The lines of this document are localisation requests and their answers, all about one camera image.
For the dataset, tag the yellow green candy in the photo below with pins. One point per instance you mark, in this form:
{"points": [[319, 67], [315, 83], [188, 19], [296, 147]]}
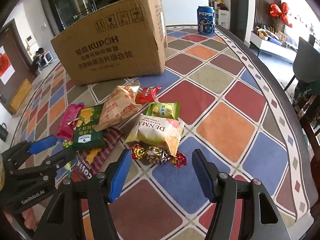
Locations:
{"points": [[67, 167], [67, 143]]}

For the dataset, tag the maroon striped coffee packet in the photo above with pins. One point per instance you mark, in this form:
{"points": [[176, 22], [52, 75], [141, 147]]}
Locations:
{"points": [[100, 152]]}

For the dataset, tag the person's left hand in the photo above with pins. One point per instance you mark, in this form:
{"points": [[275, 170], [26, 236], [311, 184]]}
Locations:
{"points": [[28, 217]]}

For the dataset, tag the black handbag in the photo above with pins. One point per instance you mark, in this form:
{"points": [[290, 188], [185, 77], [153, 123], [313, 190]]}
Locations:
{"points": [[3, 132]]}

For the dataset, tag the dark green cracker packet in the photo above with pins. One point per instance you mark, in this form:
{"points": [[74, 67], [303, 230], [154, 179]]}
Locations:
{"points": [[87, 135]]}

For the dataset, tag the red foil candy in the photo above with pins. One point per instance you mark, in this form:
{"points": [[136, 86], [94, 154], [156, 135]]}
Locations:
{"points": [[136, 151], [180, 160]]}

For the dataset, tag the white stool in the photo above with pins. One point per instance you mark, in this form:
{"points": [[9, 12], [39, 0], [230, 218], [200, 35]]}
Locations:
{"points": [[47, 57]]}

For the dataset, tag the red and white door poster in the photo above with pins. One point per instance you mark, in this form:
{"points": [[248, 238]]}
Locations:
{"points": [[6, 65]]}

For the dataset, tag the dark upholstered chair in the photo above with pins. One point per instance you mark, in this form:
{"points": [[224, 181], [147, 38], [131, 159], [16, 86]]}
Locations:
{"points": [[307, 60]]}

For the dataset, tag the wall intercom panel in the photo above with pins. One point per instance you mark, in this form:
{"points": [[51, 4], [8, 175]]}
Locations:
{"points": [[30, 45]]}

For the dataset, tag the white cheese ball packet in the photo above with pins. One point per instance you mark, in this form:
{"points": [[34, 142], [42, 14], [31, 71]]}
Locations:
{"points": [[155, 130]]}

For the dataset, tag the colourful checkered tablecloth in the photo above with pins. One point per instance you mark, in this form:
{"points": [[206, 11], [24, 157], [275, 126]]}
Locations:
{"points": [[225, 125]]}

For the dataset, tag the brown door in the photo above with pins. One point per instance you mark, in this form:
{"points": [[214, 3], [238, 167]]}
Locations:
{"points": [[18, 50]]}

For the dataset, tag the shelf with goods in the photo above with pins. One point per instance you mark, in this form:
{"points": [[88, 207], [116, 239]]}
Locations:
{"points": [[220, 7]]}

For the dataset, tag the pink snack packet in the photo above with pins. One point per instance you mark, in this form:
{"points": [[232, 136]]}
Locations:
{"points": [[67, 120]]}

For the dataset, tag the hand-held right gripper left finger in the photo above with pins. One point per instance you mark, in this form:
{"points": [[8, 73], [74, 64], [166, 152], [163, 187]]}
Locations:
{"points": [[120, 177]]}

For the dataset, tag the blue soda can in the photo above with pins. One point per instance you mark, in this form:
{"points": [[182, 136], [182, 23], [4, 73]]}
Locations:
{"points": [[206, 20]]}

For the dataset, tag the gold foil candy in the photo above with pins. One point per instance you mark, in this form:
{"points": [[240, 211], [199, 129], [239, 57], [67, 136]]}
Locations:
{"points": [[153, 155]]}

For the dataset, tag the black glass door cabinet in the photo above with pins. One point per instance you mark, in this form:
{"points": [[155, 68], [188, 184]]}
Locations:
{"points": [[75, 2]]}

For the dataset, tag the white low cabinet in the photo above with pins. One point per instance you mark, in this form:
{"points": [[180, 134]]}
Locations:
{"points": [[272, 43]]}

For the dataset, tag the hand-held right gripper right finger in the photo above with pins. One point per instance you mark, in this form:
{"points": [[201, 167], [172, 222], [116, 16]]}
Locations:
{"points": [[202, 177]]}

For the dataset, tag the small green yellow snack packet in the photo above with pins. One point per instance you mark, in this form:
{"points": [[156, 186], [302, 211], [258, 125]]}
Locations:
{"points": [[162, 110]]}

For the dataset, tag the wooden chair with dark cloth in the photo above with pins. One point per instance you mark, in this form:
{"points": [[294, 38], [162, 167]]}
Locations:
{"points": [[308, 105]]}

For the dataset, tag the small red snack packet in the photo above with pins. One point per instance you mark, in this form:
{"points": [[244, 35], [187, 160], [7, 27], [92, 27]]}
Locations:
{"points": [[147, 93]]}

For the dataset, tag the yellow box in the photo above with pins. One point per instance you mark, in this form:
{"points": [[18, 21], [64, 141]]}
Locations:
{"points": [[21, 95]]}

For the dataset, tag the brown cardboard box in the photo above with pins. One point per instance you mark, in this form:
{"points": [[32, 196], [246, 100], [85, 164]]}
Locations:
{"points": [[107, 50]]}

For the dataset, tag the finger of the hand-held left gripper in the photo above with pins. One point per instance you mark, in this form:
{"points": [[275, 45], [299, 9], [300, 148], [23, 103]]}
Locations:
{"points": [[42, 144], [63, 157]]}

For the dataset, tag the tan cookie packet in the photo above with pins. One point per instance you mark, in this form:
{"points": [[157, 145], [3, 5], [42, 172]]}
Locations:
{"points": [[117, 107]]}

